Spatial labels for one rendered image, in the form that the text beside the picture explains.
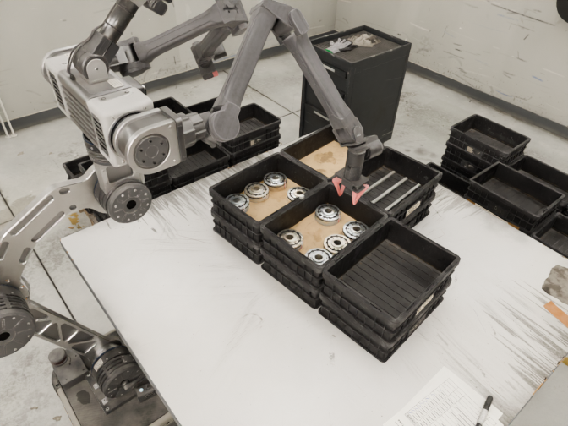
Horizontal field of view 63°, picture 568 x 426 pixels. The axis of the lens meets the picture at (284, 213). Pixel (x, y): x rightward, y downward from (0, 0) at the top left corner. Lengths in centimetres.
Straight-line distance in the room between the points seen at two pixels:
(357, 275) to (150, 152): 88
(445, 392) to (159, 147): 114
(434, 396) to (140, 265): 115
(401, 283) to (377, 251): 17
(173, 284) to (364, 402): 81
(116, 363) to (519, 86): 406
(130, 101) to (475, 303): 139
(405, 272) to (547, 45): 326
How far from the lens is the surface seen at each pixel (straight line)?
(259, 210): 189
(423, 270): 175
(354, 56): 326
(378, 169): 219
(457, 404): 162
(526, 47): 474
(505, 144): 335
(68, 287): 290
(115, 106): 117
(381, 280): 167
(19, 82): 435
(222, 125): 119
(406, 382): 161
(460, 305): 186
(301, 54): 140
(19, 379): 263
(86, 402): 215
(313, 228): 181
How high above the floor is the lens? 205
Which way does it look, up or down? 41 degrees down
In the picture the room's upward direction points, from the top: 2 degrees clockwise
